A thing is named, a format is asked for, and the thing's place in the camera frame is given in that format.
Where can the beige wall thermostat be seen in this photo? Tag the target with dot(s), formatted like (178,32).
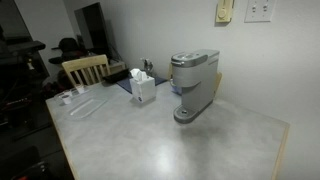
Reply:
(223,11)

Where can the tall black panel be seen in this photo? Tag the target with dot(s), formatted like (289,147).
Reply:
(95,30)

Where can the grey single-serve coffee maker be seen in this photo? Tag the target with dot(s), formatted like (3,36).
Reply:
(195,83)

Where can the clear plastic tray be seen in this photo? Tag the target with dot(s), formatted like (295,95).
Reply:
(87,108)

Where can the dark blue placemat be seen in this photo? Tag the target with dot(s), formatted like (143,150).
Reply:
(125,84)

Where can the light wooden board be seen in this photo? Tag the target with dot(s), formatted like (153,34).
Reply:
(218,83)

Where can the small wooden cabinet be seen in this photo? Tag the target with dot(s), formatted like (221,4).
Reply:
(117,67)

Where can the clear glass item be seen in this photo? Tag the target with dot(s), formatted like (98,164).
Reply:
(147,65)

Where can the light wooden chair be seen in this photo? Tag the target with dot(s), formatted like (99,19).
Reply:
(87,63)

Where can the small white cup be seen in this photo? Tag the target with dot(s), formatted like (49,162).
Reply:
(80,88)
(67,99)

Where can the light blue carton box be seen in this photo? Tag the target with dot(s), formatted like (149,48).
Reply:
(175,88)

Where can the black hat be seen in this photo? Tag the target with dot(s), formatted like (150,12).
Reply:
(68,44)

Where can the white tissue box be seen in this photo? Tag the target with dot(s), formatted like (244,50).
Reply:
(143,88)

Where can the black equipment stand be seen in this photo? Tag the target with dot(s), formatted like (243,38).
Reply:
(23,47)

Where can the white light switch plate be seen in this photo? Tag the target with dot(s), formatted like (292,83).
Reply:
(259,10)

